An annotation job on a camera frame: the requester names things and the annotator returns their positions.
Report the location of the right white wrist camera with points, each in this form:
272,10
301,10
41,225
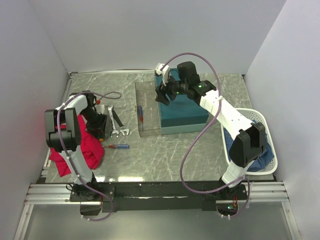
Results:
162,70

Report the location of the aluminium frame rail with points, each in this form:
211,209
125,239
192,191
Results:
57,194

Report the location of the blue checkered cloth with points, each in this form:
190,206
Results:
262,157

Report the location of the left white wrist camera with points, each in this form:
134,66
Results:
101,109

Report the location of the red cloth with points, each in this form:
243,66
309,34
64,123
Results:
91,149

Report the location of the blue red screwdriver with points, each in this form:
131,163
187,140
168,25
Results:
117,146
140,115

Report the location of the teal tool box with drawer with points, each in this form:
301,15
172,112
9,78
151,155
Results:
181,116

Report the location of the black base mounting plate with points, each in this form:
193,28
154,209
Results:
152,196

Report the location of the silver combination wrench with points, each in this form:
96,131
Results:
114,131

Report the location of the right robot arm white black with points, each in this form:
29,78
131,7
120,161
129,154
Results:
207,96

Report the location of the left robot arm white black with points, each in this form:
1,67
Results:
63,134

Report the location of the black handled adjustable wrench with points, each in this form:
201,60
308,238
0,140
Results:
123,130

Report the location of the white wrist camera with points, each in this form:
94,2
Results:
162,70
101,109

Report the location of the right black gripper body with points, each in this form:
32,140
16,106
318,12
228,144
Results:
173,88

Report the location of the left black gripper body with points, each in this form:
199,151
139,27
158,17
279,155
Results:
95,121

